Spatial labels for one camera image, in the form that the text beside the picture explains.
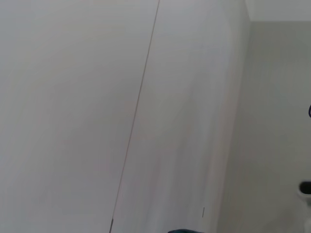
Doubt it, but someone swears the dark blue insulated lunch bag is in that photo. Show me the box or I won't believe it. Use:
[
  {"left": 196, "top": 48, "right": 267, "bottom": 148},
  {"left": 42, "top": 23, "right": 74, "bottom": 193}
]
[{"left": 167, "top": 228, "right": 207, "bottom": 233}]

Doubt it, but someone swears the white device with dark opening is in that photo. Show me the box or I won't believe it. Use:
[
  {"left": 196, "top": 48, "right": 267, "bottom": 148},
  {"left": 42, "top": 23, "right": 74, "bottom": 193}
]
[{"left": 298, "top": 181, "right": 311, "bottom": 233}]

